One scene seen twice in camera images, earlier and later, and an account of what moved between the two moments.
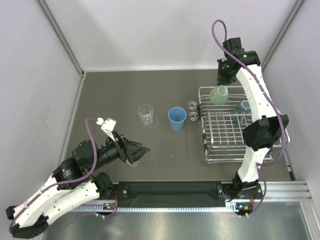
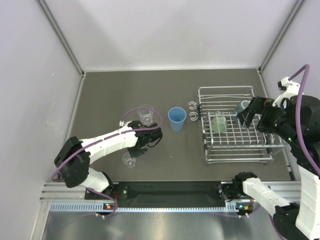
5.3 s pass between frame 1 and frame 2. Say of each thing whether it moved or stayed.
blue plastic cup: stayed
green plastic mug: moved
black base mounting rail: stayed
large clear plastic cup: stayed
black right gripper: moved
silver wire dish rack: stayed
